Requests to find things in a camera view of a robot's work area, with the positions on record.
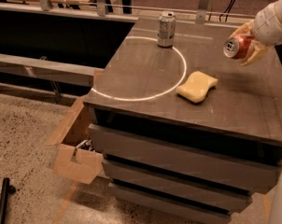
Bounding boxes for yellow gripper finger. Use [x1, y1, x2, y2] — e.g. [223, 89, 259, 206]
[241, 39, 270, 66]
[230, 20, 253, 37]

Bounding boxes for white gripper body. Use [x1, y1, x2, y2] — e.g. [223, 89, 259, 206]
[252, 3, 282, 46]

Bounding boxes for red coke can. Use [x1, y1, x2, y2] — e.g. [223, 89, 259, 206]
[223, 34, 254, 60]

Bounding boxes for silver soda can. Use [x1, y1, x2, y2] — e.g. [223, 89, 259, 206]
[158, 11, 176, 48]

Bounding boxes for yellow sponge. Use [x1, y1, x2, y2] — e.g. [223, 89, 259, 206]
[176, 71, 218, 104]

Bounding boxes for grey top drawer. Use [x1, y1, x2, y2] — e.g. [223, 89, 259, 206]
[89, 124, 280, 193]

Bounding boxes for grey drawer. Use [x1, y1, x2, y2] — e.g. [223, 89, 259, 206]
[109, 183, 231, 224]
[89, 124, 280, 193]
[103, 160, 252, 213]

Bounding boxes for grey bottom drawer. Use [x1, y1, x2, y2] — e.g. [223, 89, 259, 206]
[109, 183, 231, 224]

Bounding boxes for grey middle drawer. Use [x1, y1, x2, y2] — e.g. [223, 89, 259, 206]
[103, 160, 252, 213]

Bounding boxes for open cardboard box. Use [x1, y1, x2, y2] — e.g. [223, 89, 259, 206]
[45, 95, 103, 184]

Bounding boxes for black pole on floor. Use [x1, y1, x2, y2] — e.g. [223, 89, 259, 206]
[0, 177, 16, 224]

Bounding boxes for black hanging cables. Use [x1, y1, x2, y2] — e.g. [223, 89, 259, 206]
[218, 0, 240, 22]

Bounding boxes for metal railing frame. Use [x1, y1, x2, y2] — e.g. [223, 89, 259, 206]
[0, 0, 256, 27]

